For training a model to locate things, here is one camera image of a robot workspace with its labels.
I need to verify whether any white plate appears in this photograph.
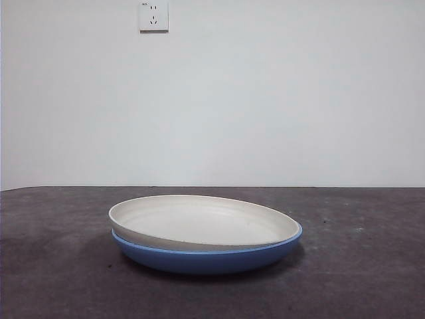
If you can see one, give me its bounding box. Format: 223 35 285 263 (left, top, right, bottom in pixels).
108 194 301 253

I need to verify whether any blue plate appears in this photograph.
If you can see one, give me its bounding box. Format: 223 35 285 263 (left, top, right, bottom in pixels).
111 221 303 275

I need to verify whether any white wall socket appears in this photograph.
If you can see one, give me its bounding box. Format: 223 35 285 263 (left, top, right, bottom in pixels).
138 1 169 34

